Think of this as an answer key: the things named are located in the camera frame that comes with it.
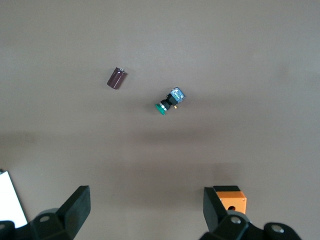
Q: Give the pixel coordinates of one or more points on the white drawer cabinet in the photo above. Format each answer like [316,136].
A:
[11,200]

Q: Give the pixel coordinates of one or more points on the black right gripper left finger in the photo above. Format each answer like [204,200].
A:
[75,210]

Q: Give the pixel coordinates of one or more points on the maroon cylindrical capacitor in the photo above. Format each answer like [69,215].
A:
[117,78]

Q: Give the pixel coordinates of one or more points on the orange box with hole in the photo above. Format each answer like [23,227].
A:
[232,198]

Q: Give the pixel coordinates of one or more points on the green push button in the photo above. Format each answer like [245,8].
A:
[172,100]

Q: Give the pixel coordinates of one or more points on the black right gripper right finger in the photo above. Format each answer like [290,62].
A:
[215,215]

